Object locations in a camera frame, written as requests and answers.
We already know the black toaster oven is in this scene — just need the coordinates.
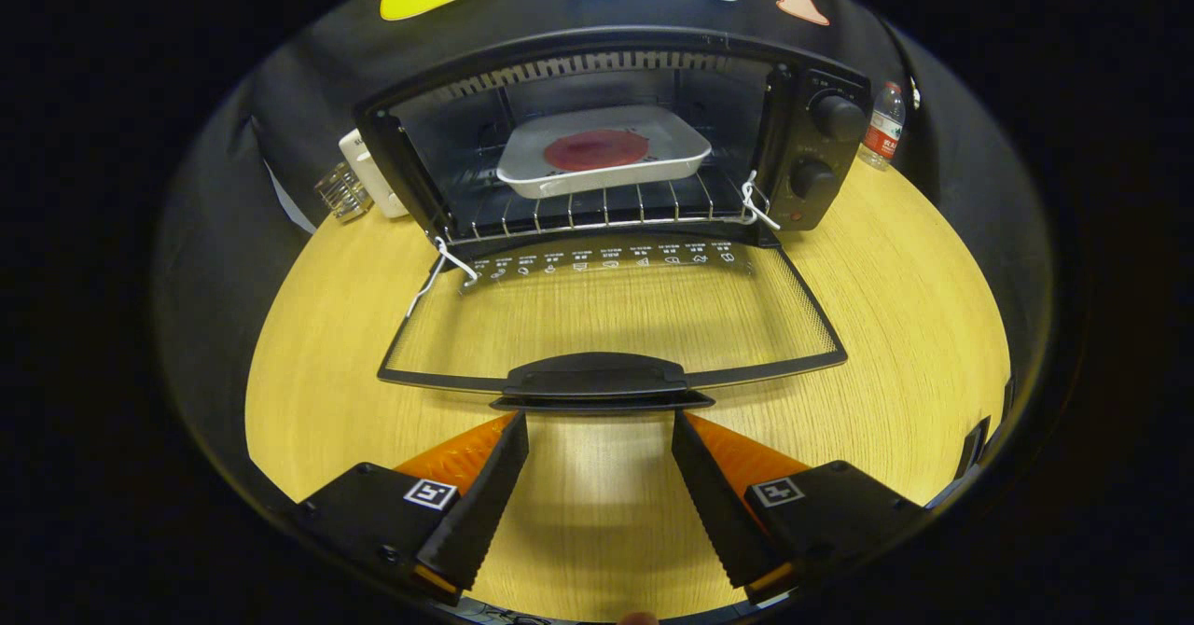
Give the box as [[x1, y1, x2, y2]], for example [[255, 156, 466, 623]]
[[354, 26, 873, 416]]

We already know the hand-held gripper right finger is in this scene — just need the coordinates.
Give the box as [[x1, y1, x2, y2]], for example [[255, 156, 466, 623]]
[[672, 409, 924, 605]]

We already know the metal oven rack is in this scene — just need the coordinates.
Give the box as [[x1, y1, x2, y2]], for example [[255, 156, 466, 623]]
[[448, 173, 761, 239]]

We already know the pink ham slice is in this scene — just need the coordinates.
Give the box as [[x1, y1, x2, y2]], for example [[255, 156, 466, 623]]
[[543, 129, 651, 173]]

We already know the white square plate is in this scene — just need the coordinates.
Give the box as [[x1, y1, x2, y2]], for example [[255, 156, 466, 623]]
[[496, 105, 713, 200]]

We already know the wire mesh basket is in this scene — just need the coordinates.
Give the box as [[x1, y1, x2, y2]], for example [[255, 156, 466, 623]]
[[314, 161, 374, 225]]

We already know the clear plastic water bottle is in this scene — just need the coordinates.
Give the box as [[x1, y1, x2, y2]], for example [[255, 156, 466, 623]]
[[858, 81, 907, 172]]

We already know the white bread toaster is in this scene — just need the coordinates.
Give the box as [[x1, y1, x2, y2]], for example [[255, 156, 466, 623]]
[[338, 129, 410, 219]]

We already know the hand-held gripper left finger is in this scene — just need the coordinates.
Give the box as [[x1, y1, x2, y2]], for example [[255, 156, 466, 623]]
[[294, 410, 530, 605]]

